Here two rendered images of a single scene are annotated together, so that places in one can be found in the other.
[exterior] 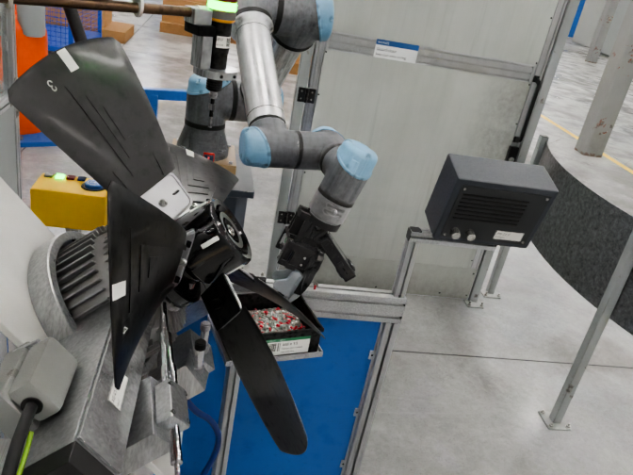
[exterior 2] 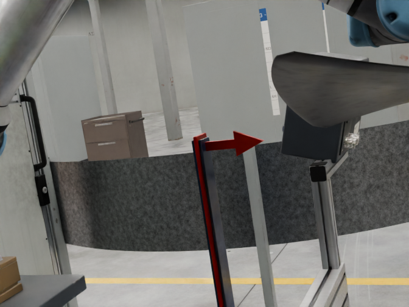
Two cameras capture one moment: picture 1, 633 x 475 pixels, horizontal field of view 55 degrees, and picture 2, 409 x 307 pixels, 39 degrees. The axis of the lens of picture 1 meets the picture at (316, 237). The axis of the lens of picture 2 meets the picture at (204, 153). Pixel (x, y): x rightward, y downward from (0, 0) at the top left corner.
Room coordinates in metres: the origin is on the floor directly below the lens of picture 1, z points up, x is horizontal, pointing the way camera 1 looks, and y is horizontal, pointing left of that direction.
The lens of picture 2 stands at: (0.97, 0.73, 1.25)
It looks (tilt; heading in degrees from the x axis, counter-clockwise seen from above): 8 degrees down; 305
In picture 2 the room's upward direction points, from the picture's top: 9 degrees counter-clockwise
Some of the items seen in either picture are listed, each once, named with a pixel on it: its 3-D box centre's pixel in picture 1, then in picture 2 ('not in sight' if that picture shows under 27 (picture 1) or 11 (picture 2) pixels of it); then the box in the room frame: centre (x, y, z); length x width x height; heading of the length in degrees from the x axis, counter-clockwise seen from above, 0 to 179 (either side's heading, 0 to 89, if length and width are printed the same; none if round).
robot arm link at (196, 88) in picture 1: (210, 96); not in sight; (1.69, 0.37, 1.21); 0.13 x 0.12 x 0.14; 114
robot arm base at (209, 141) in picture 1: (203, 136); not in sight; (1.69, 0.38, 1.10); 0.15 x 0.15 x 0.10
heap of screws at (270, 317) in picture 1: (267, 328); not in sight; (1.18, 0.07, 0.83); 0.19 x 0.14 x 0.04; 118
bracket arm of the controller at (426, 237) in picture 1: (452, 238); (330, 161); (1.43, -0.34, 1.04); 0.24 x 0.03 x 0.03; 101
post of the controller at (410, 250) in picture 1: (406, 262); (325, 215); (1.41, -0.24, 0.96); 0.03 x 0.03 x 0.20; 11
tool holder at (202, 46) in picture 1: (213, 42); not in sight; (0.94, 0.21, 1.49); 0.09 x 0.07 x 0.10; 136
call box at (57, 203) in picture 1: (73, 204); not in sight; (1.24, 0.57, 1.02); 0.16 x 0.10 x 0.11; 101
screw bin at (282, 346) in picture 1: (266, 323); not in sight; (1.18, 0.08, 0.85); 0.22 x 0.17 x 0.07; 118
